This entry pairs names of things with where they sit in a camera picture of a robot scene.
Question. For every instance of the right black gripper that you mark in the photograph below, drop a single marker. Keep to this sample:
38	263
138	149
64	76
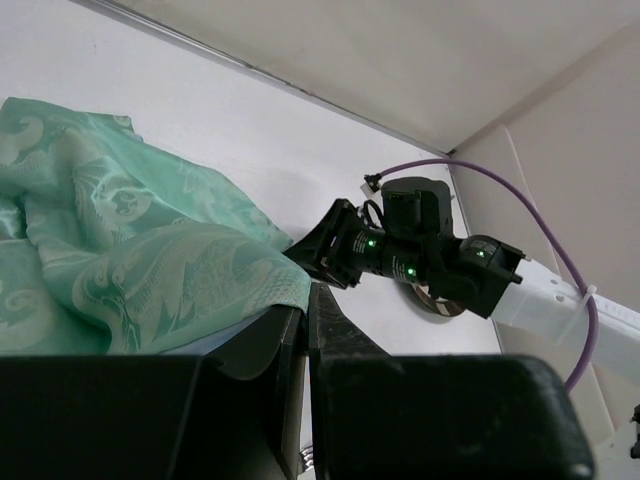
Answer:
333	252

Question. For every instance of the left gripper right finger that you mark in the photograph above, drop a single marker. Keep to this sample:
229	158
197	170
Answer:
343	361

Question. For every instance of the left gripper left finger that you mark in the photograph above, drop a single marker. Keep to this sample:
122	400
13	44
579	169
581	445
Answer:
253	392

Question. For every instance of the green patterned cloth placemat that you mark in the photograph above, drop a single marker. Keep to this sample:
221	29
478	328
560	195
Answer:
110	245

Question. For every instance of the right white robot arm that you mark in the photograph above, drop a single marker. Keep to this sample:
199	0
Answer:
415	244

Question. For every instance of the dark round plate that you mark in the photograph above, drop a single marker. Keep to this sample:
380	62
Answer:
419	300

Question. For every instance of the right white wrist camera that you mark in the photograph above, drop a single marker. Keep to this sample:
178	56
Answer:
371	185

